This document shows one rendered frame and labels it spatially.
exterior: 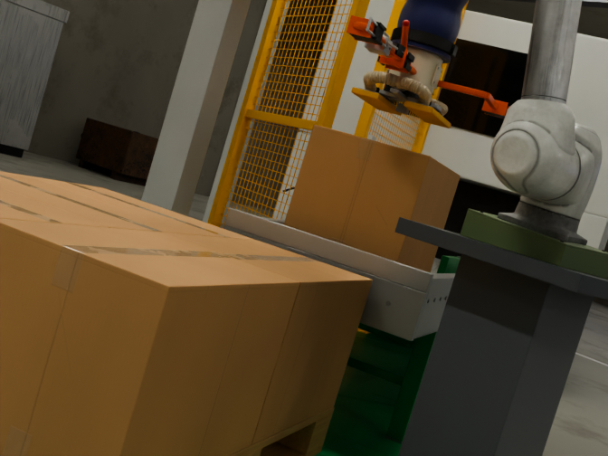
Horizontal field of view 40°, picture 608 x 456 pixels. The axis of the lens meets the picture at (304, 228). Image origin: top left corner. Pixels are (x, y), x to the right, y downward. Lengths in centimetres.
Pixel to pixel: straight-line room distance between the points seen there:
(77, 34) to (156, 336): 1083
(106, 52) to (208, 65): 878
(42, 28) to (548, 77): 890
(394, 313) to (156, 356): 123
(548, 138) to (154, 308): 94
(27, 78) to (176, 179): 694
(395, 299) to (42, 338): 129
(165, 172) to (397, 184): 133
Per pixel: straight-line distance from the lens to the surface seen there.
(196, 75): 364
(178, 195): 363
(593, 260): 212
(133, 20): 1257
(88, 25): 1221
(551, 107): 193
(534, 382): 210
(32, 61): 1045
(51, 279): 151
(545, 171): 188
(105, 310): 145
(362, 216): 265
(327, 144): 271
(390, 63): 272
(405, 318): 253
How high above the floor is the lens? 78
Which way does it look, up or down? 3 degrees down
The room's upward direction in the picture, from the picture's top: 17 degrees clockwise
